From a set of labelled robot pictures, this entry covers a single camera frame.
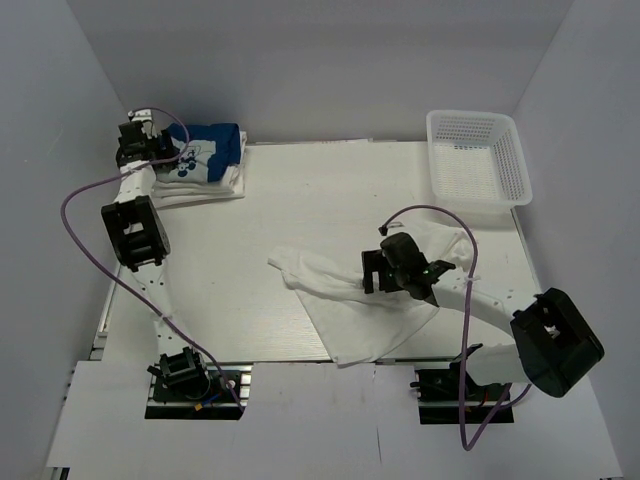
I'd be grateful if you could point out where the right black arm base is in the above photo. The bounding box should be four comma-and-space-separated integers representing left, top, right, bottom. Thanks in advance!
410, 368, 504, 425

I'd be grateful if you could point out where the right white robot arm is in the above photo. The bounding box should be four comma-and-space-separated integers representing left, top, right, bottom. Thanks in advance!
361, 233, 605, 399

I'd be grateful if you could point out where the white plastic basket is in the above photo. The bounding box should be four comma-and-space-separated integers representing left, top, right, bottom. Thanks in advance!
426, 110, 533, 213

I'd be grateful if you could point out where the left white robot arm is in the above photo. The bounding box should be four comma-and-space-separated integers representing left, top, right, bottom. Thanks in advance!
101, 111, 212, 400

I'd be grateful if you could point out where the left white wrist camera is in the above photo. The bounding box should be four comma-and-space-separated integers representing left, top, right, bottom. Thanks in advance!
127, 108, 155, 135

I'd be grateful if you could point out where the white t shirt robot print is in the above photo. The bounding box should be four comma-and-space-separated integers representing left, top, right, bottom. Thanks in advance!
267, 219, 481, 370

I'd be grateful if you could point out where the blue white t shirt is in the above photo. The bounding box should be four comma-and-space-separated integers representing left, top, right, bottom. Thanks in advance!
158, 123, 244, 185

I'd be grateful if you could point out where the folded white t shirt stack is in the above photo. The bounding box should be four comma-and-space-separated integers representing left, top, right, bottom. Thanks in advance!
152, 131, 247, 208

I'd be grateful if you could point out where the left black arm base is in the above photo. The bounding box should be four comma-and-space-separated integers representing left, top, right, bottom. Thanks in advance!
144, 367, 243, 421

